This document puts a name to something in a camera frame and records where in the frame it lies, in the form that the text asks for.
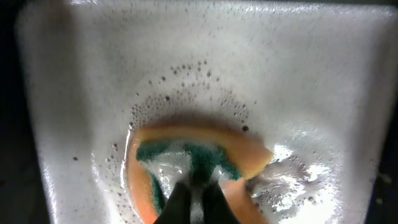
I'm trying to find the green and yellow sponge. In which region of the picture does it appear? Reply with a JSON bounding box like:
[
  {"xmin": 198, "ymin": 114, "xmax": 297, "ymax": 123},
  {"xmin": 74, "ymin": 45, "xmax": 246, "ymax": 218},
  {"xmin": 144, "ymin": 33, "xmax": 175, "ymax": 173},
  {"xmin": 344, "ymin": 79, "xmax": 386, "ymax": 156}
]
[{"xmin": 126, "ymin": 125, "xmax": 272, "ymax": 223}]

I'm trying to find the small black soapy tray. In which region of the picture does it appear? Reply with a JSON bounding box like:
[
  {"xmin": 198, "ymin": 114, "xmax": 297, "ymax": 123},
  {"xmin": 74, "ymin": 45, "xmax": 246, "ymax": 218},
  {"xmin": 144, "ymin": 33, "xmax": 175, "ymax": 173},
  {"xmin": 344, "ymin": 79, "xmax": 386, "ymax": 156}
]
[{"xmin": 1, "ymin": 1, "xmax": 397, "ymax": 223}]

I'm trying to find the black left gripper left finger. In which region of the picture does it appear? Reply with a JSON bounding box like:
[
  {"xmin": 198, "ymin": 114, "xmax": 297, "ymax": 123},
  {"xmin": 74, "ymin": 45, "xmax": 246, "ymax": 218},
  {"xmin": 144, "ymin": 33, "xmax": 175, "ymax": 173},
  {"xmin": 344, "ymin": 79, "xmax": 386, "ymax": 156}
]
[{"xmin": 154, "ymin": 182, "xmax": 192, "ymax": 224}]

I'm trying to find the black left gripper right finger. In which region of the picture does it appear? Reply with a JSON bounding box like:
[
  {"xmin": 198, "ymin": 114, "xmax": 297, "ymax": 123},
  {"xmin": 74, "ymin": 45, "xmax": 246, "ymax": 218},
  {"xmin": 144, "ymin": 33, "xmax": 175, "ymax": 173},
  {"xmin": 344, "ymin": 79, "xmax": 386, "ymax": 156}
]
[{"xmin": 202, "ymin": 183, "xmax": 240, "ymax": 224}]

